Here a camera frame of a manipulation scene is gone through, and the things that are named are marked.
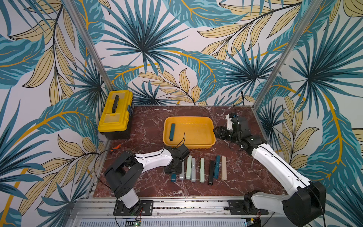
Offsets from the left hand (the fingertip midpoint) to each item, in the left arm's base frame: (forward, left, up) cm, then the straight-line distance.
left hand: (175, 173), depth 85 cm
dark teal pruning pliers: (+28, +3, +2) cm, 29 cm away
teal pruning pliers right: (+3, -25, +2) cm, 26 cm away
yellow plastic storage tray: (+30, -15, 0) cm, 33 cm away
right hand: (+18, -25, +20) cm, 37 cm away
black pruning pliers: (0, -22, +2) cm, 22 cm away
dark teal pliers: (-3, +1, +1) cm, 3 cm away
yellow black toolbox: (+25, +38, +16) cm, 48 cm away
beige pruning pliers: (+3, -30, +1) cm, 30 cm away
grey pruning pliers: (-3, -4, +2) cm, 5 cm away
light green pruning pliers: (+3, -9, +2) cm, 9 cm away
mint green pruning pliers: (+1, -16, +2) cm, 16 cm away
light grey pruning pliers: (0, -11, +2) cm, 11 cm away
